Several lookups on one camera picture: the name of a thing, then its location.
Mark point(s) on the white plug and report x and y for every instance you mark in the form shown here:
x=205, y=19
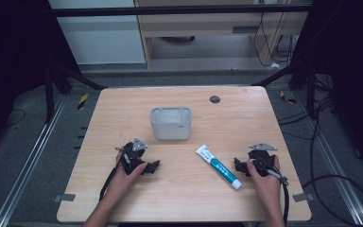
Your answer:
x=274, y=65

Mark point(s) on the grey rectangular plastic container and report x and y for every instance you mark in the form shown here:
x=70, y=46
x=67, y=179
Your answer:
x=171, y=124

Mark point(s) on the white cabinet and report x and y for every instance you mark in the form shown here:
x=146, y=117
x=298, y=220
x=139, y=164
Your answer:
x=97, y=34

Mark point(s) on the aluminium floor rail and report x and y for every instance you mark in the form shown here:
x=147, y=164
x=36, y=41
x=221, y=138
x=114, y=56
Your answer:
x=334, y=157
x=28, y=157

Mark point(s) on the yellow and black striped tape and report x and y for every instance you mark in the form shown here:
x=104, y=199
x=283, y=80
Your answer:
x=287, y=97
x=82, y=101

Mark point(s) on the black horizontal frame bar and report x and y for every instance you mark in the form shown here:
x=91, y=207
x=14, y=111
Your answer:
x=170, y=10

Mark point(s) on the person's right hand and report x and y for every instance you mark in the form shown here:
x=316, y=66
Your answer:
x=266, y=189

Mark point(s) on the black metal stand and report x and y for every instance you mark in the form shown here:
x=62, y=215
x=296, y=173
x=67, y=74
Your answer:
x=49, y=91
x=310, y=91

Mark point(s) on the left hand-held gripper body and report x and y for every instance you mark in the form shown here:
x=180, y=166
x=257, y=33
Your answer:
x=131, y=157

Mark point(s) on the dark curtain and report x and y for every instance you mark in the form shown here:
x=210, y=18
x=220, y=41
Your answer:
x=349, y=47
x=12, y=47

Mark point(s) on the person's left hand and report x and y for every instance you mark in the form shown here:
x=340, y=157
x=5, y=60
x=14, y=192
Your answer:
x=123, y=183

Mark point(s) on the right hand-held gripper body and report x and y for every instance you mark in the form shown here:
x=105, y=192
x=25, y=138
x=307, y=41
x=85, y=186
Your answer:
x=262, y=157

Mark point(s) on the white and teal toothpaste tube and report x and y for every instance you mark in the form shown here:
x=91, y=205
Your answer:
x=220, y=168

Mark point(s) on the grey round table grommet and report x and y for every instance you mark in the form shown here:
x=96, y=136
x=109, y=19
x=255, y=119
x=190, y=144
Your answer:
x=215, y=99

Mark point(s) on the light wooden desk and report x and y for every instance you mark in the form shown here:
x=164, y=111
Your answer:
x=201, y=26

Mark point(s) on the grey tape strip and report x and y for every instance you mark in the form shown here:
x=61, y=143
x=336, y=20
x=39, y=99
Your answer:
x=303, y=197
x=64, y=197

